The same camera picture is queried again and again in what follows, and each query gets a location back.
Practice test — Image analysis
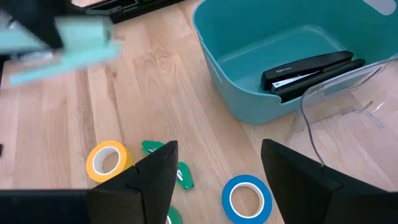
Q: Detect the green mini stapler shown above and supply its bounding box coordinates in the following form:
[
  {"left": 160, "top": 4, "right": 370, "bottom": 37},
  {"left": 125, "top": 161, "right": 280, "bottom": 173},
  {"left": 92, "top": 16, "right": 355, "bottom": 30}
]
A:
[
  {"left": 141, "top": 140, "right": 165, "bottom": 156},
  {"left": 175, "top": 161, "right": 195, "bottom": 190}
]

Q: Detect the green tape roll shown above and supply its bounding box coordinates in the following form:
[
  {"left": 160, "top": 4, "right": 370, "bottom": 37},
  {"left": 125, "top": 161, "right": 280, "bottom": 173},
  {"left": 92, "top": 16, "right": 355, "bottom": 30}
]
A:
[{"left": 165, "top": 205, "right": 184, "bottom": 224}]

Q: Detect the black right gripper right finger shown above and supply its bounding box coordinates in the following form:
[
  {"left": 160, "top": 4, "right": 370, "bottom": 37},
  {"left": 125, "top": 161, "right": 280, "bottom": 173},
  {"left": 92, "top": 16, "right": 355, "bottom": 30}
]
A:
[{"left": 260, "top": 138, "right": 398, "bottom": 224}]

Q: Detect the teal plastic bin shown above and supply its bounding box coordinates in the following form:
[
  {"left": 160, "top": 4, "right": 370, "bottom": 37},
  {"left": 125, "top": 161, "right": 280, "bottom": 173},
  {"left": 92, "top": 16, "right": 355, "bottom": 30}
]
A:
[{"left": 192, "top": 0, "right": 398, "bottom": 125}]

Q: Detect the black aluminium table frame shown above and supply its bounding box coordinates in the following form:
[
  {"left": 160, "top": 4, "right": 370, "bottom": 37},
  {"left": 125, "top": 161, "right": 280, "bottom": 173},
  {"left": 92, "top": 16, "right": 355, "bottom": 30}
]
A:
[{"left": 70, "top": 0, "right": 184, "bottom": 25}]

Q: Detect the yellow tape roll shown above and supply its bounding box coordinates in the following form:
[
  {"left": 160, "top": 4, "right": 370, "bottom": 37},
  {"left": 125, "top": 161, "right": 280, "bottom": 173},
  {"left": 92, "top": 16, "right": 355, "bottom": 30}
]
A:
[{"left": 85, "top": 139, "right": 135, "bottom": 184}]

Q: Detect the clear plastic tray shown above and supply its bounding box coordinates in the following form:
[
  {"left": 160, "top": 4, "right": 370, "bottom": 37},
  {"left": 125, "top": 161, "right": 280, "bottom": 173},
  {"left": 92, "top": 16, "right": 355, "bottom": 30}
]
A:
[{"left": 284, "top": 54, "right": 398, "bottom": 192}]

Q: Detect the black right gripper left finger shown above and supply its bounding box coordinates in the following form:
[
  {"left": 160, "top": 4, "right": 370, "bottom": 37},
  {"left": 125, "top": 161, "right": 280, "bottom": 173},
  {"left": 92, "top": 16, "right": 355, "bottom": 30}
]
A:
[{"left": 88, "top": 139, "right": 180, "bottom": 224}]

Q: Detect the blue tape roll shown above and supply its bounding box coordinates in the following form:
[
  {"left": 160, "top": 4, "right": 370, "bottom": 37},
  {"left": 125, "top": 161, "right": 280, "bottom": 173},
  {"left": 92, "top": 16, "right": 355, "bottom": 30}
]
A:
[{"left": 221, "top": 174, "right": 273, "bottom": 224}]

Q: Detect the mint green stapler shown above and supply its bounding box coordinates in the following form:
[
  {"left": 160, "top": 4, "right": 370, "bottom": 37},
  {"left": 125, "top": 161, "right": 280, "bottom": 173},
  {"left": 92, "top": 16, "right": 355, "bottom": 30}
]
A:
[{"left": 0, "top": 14, "right": 124, "bottom": 88}]

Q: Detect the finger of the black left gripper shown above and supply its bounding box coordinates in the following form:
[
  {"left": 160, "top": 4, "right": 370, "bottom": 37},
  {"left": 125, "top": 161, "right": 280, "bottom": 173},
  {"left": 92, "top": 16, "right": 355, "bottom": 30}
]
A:
[{"left": 0, "top": 0, "right": 75, "bottom": 50}]

